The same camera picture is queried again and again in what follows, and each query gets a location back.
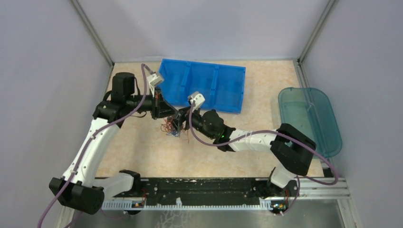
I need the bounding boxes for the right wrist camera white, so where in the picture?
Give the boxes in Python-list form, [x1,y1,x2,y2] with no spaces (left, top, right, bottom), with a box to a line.
[188,91,205,110]

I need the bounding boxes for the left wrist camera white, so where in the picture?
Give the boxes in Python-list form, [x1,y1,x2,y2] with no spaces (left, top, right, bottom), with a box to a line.
[146,72,164,95]

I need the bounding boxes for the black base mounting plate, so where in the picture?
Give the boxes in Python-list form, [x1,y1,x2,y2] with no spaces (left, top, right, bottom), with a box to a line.
[112,177,300,207]

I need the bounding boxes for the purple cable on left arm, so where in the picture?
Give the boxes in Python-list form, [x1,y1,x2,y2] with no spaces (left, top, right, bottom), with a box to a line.
[37,64,152,228]

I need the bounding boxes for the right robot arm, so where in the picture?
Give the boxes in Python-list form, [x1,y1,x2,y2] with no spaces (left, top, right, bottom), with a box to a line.
[167,107,317,196]

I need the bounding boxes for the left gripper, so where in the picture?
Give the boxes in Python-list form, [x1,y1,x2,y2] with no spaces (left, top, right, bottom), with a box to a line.
[126,86,179,120]

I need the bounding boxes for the white slotted cable duct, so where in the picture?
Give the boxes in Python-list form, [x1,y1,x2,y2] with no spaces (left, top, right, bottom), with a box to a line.
[101,198,273,211]

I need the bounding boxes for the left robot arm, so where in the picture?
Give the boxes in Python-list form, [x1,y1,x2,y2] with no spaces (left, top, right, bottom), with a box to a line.
[49,72,176,215]

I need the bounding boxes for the aluminium frame rail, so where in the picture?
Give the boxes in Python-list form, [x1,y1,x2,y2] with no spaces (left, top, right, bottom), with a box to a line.
[64,178,352,200]

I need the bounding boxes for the teal translucent plastic tray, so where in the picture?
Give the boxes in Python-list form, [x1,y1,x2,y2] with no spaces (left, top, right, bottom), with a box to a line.
[278,87,342,158]

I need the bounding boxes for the orange and blue cables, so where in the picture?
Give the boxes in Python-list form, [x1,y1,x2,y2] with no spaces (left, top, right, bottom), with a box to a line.
[160,118,190,144]

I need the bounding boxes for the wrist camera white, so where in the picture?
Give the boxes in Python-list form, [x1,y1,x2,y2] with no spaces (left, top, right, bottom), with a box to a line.
[188,91,205,110]
[146,72,164,95]

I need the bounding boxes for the blue three-compartment plastic bin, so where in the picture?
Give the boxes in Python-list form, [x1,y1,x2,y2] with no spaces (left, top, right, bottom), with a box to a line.
[159,59,246,114]

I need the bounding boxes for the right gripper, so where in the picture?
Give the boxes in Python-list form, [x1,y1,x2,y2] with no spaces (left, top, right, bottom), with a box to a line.
[168,104,216,140]

